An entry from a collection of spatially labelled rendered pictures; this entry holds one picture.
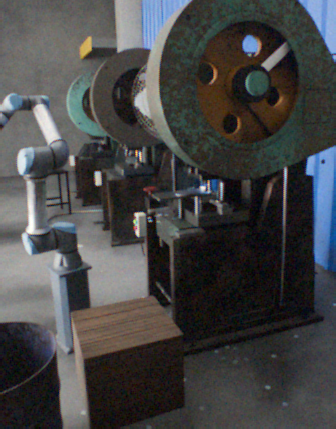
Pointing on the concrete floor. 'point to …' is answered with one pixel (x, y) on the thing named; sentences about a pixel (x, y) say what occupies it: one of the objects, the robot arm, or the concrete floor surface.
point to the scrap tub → (29, 377)
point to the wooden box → (128, 362)
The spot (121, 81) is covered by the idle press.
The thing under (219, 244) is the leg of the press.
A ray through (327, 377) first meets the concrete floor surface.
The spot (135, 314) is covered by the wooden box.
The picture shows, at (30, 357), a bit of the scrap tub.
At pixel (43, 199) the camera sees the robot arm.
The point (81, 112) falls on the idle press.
